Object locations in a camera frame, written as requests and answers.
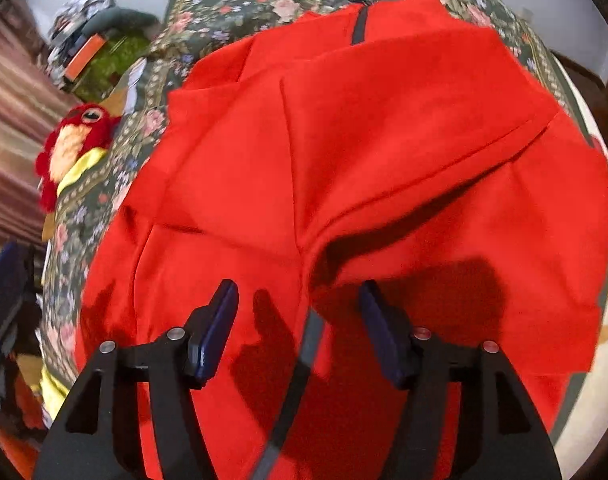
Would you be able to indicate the green patterned cloth cover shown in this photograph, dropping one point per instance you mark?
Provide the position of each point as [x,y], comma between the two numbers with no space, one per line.
[111,62]

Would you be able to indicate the striped brown curtain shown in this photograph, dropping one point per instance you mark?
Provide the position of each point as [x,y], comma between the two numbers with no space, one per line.
[14,110]

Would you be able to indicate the red garment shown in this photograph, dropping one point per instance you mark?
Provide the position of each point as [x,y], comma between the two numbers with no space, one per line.
[359,160]

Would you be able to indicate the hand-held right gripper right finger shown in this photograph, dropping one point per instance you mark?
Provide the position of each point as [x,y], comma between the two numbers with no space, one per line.
[380,332]

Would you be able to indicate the orange box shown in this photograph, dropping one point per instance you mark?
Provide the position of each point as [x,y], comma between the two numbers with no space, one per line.
[84,57]

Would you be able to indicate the pile of clothes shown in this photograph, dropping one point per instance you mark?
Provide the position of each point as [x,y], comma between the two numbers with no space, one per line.
[76,15]

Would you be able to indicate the white papers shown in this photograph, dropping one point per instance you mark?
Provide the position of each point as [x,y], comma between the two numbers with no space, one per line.
[135,82]

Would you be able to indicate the red and yellow fabric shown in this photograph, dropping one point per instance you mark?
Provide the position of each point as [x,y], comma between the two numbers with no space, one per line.
[71,142]

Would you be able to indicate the grey cushion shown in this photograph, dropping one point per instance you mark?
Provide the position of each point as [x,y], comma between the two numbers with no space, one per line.
[126,19]

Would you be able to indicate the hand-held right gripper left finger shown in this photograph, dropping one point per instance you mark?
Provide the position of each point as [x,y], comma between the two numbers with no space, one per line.
[216,332]

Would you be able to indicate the floral bed blanket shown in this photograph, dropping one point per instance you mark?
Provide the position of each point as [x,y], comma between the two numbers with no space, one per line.
[264,10]

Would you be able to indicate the yellow printed cloth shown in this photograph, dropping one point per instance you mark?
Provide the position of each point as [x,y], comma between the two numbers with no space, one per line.
[54,392]

